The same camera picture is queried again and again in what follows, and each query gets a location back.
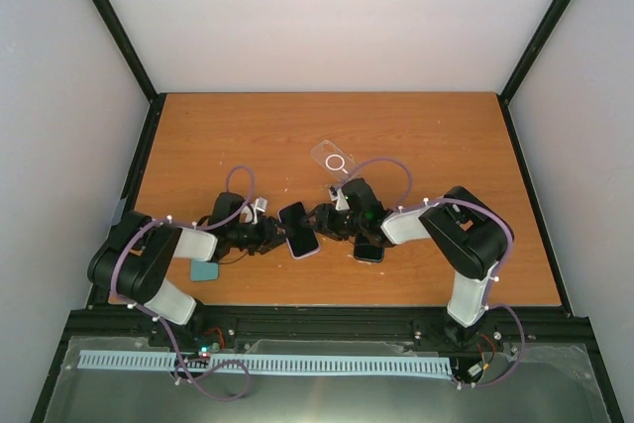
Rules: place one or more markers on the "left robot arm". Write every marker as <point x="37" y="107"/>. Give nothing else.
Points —
<point x="132" y="263"/>

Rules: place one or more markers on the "black screen phone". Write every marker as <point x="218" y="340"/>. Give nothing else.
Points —
<point x="367" y="252"/>

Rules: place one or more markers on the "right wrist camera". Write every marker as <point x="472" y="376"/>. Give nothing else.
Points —
<point x="338" y="199"/>

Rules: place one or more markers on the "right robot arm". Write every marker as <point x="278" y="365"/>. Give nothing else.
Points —
<point x="474" y="240"/>

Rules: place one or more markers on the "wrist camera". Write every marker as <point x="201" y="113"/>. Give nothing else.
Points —
<point x="338" y="199"/>
<point x="256" y="210"/>

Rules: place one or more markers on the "teal phone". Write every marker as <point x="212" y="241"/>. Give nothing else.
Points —
<point x="203" y="271"/>

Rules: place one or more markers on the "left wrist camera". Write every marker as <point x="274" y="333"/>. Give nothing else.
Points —
<point x="256" y="210"/>

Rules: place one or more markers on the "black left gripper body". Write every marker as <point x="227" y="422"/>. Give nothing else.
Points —
<point x="256" y="240"/>

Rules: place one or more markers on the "black phone case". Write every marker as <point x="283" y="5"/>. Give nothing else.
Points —
<point x="369" y="253"/>

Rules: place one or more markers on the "light blue cable duct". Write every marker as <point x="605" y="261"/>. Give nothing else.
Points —
<point x="282" y="365"/>

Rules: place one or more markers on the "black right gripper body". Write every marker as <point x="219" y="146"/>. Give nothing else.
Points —
<point x="353" y="224"/>

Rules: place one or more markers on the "black aluminium frame rail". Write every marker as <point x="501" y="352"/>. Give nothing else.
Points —
<point x="420" y="329"/>

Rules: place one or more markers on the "clear magsafe phone case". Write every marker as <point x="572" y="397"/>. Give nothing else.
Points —
<point x="330" y="157"/>

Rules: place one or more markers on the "metal base plate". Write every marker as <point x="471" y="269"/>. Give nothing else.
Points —
<point x="551" y="384"/>

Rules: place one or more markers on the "lavender phone case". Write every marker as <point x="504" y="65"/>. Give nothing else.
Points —
<point x="299" y="231"/>

